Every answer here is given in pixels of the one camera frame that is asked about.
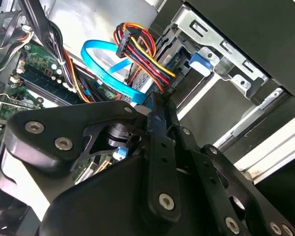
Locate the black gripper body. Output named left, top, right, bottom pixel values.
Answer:
left=39, top=154, right=221, bottom=236

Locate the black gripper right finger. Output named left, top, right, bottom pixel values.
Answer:
left=165, top=94, right=295, bottom=236

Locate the hard disk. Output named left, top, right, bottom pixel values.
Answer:
left=126, top=44, right=215, bottom=99

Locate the blue data wire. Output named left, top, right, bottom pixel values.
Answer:
left=80, top=39, right=151, bottom=110

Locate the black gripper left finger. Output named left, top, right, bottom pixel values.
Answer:
left=0, top=92, right=184, bottom=224

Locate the coloured power wire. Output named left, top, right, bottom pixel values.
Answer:
left=113, top=22, right=180, bottom=95

